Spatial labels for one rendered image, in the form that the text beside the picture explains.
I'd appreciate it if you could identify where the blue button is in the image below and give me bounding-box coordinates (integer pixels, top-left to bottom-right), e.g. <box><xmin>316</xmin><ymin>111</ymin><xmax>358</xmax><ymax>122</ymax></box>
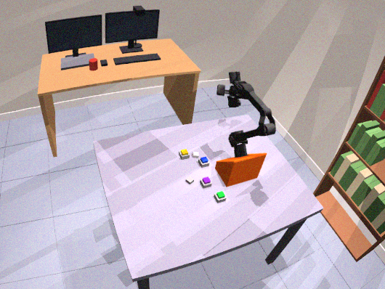
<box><xmin>198</xmin><ymin>157</ymin><xmax>210</xmax><ymax>168</ymax></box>

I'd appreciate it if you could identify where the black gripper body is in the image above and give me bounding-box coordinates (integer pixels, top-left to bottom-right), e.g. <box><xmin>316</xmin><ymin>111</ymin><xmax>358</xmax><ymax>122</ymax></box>
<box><xmin>216</xmin><ymin>84</ymin><xmax>235</xmax><ymax>97</ymax></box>

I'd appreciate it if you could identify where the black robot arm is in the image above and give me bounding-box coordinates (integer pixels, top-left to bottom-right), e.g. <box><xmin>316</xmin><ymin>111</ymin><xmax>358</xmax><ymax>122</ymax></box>
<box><xmin>227</xmin><ymin>71</ymin><xmax>276</xmax><ymax>158</ymax></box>

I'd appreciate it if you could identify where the green button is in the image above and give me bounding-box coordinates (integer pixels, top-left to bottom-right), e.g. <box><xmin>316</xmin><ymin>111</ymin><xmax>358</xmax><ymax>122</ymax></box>
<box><xmin>214</xmin><ymin>192</ymin><xmax>227</xmax><ymax>203</ymax></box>

